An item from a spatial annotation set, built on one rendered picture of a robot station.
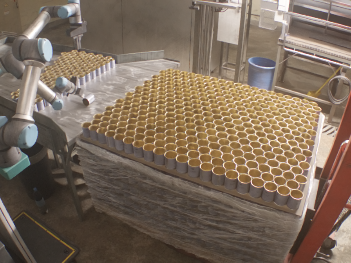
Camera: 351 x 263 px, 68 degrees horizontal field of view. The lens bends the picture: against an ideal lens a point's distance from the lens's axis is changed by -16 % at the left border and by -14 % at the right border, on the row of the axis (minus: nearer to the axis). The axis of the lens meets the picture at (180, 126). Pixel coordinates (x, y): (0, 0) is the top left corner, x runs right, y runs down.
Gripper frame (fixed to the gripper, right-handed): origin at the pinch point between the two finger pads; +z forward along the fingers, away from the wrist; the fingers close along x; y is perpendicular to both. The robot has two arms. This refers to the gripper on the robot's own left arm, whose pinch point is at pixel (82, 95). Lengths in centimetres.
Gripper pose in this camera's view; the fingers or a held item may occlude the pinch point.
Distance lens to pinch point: 227.5
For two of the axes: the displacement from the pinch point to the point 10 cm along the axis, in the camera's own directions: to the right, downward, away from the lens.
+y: -2.6, 9.5, -1.6
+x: 9.4, 2.1, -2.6
